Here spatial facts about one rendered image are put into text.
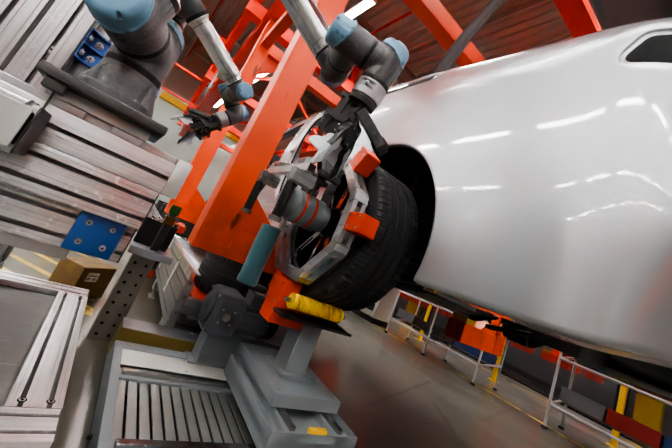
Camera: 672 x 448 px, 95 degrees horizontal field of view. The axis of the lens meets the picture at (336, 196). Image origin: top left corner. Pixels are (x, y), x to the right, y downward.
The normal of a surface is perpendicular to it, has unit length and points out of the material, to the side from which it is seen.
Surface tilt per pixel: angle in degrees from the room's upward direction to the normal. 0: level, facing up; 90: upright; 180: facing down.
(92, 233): 90
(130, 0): 97
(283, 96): 90
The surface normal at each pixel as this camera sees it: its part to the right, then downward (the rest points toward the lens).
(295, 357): 0.54, 0.04
